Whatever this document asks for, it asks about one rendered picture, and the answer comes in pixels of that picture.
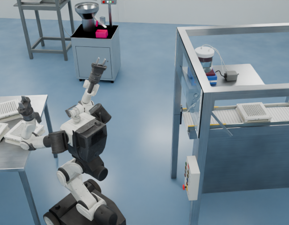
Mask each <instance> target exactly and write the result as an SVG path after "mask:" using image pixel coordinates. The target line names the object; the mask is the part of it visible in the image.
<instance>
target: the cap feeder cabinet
mask: <svg viewBox="0 0 289 225"><path fill-rule="evenodd" d="M105 26H106V28H104V27H103V26H102V25H98V26H97V27H96V25H95V30H94V31H92V32H85V31H84V30H83V25H82V24H80V25H79V27H78V28H77V29H76V30H75V32H74V33H73V34H72V36H71V37H70V38H71V44H72V50H73V57H74V65H75V72H76V78H77V79H79V81H82V79H88V78H89V76H90V73H91V71H92V67H91V64H92V63H96V60H97V58H98V57H99V63H100V64H102V63H103V61H104V59H106V62H105V65H106V66H107V68H106V70H105V71H103V74H102V76H101V78H100V80H111V83H114V80H115V79H116V76H117V73H118V71H119V68H120V66H121V60H120V37H119V25H112V28H110V25H105ZM98 29H105V30H108V36H107V38H96V34H95V33H96V31H97V30H98Z"/></svg>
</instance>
